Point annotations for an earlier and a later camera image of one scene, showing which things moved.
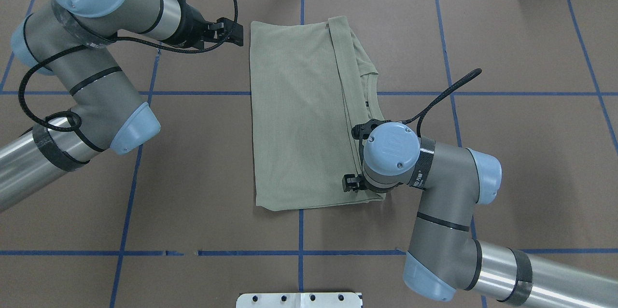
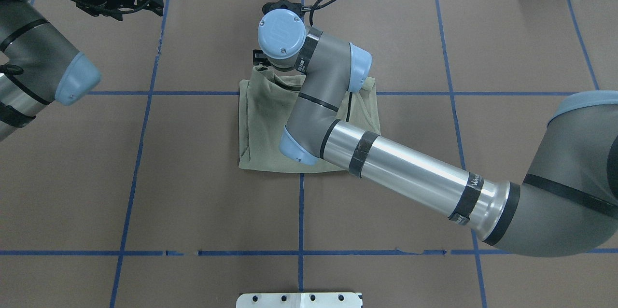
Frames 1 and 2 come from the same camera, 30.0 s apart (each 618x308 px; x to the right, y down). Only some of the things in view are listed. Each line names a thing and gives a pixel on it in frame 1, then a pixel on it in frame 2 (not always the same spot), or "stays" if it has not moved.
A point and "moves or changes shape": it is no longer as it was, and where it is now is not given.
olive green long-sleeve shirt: (312, 82) moves or changes shape
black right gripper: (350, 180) -> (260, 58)
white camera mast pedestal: (330, 300) stays
